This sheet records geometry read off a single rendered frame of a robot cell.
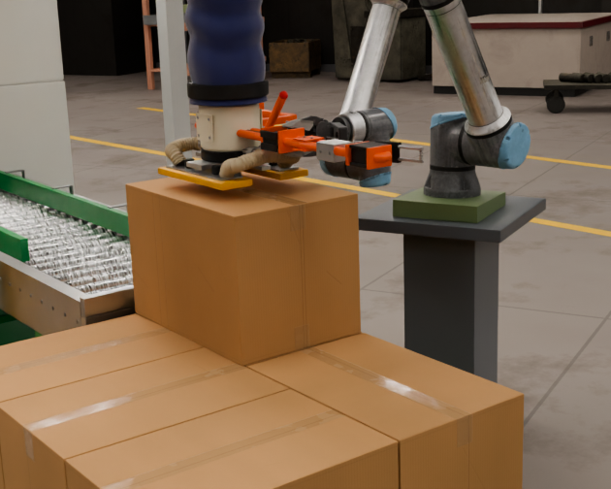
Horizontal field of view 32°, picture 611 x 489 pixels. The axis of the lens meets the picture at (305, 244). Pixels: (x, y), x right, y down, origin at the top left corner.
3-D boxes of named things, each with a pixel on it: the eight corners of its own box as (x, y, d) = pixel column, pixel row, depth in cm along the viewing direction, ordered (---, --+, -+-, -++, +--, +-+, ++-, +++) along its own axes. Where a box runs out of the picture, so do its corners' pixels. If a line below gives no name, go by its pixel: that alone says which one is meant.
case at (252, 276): (135, 312, 321) (124, 183, 311) (244, 286, 343) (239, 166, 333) (241, 366, 273) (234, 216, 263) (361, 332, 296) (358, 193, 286)
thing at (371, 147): (345, 165, 251) (344, 144, 250) (369, 161, 255) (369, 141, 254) (368, 170, 244) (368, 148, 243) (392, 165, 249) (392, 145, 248)
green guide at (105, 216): (-15, 183, 530) (-17, 166, 528) (6, 180, 536) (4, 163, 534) (136, 240, 405) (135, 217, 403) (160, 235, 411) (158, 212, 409)
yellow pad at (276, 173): (212, 165, 315) (211, 148, 314) (241, 160, 321) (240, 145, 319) (280, 180, 289) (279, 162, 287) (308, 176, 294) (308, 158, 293)
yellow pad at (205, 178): (157, 174, 304) (156, 156, 302) (187, 169, 310) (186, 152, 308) (222, 191, 278) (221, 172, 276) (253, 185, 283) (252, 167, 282)
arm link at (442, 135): (449, 159, 360) (450, 107, 356) (489, 164, 348) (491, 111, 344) (419, 164, 350) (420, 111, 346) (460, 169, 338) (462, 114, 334)
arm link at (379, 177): (369, 180, 307) (368, 139, 304) (399, 185, 299) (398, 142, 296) (346, 186, 301) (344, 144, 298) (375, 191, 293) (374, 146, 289)
